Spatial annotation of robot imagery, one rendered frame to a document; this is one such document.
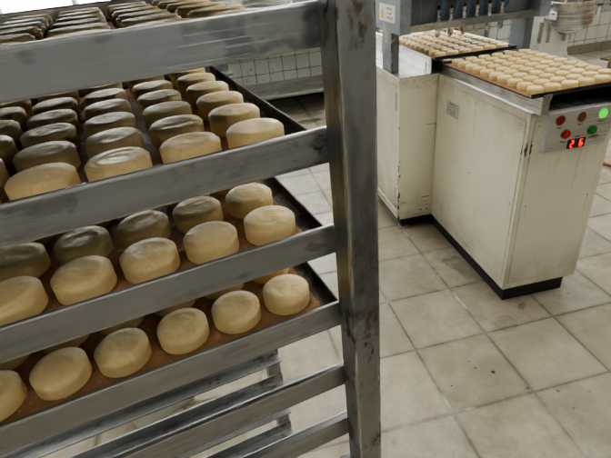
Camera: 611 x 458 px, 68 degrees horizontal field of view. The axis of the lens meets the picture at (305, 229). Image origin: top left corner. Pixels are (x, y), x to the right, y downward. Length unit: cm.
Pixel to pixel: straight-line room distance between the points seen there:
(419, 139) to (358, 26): 204
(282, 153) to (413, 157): 204
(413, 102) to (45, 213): 205
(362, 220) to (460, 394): 143
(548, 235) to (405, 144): 79
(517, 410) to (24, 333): 159
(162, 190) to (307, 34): 15
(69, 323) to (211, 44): 23
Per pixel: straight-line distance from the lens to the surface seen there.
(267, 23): 34
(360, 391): 51
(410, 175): 242
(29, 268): 48
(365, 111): 34
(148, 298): 39
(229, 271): 39
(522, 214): 191
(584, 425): 181
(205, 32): 33
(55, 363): 50
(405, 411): 171
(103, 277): 42
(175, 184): 34
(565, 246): 214
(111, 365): 47
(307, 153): 37
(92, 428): 109
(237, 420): 51
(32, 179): 39
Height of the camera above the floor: 136
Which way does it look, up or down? 31 degrees down
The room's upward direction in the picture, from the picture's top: 6 degrees counter-clockwise
